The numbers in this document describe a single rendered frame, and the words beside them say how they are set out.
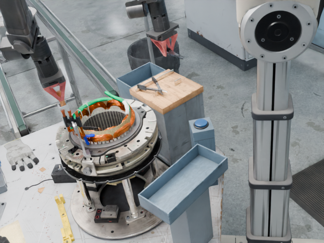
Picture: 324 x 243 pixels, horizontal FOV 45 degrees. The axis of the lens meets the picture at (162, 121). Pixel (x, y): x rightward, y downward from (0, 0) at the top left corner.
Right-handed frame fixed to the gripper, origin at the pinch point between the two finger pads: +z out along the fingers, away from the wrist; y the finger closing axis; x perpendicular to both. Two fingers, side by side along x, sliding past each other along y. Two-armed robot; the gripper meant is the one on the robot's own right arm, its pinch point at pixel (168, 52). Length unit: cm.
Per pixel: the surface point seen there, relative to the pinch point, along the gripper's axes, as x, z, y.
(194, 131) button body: 25.1, 15.3, 13.6
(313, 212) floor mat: 20, 123, -55
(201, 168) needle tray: 38.3, 16.2, 22.8
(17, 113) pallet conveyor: -82, 35, 45
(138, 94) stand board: -2.7, 10.6, 14.7
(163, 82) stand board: -2.2, 11.4, 3.7
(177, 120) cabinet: 10.5, 20.1, 9.5
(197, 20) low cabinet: -186, 94, -162
